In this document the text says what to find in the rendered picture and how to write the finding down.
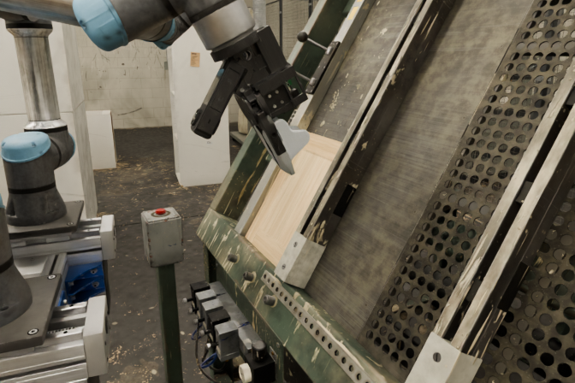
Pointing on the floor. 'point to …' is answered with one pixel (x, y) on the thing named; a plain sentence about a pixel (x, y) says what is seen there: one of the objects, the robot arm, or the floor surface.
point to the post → (169, 323)
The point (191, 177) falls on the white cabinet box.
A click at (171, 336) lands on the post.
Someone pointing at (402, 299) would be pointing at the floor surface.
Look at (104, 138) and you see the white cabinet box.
